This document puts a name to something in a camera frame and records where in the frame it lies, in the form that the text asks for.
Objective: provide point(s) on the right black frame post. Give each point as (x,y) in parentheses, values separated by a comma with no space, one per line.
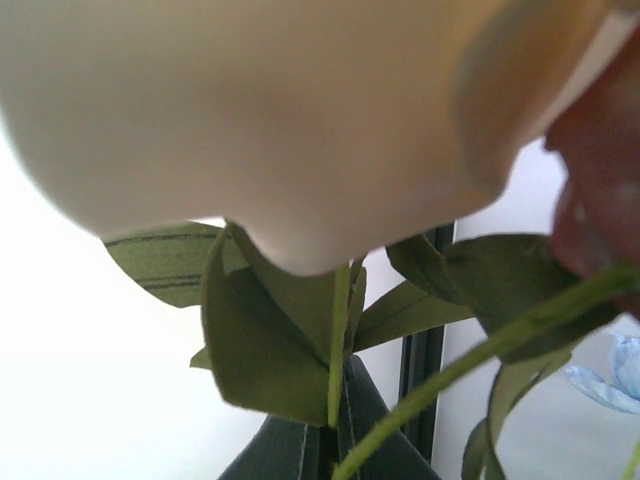
(421,357)

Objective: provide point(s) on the pink artificial flower bunch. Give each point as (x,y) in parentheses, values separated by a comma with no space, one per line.
(278,165)

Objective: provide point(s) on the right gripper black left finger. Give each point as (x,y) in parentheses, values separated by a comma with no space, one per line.
(280,450)

